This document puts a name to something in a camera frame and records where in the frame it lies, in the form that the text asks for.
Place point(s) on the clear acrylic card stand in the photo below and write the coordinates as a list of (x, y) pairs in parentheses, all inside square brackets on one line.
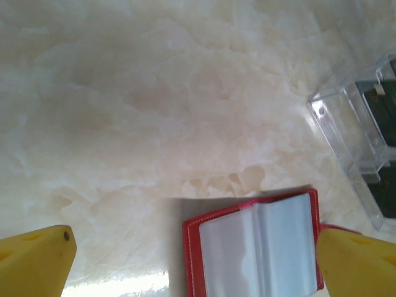
[(334, 123)]

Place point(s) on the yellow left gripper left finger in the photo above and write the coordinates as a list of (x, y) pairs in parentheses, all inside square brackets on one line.
[(34, 266)]

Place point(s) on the red leather card holder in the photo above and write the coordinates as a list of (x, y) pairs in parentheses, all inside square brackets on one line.
[(191, 247)]

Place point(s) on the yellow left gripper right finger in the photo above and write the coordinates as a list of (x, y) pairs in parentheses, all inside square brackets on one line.
[(355, 272)]

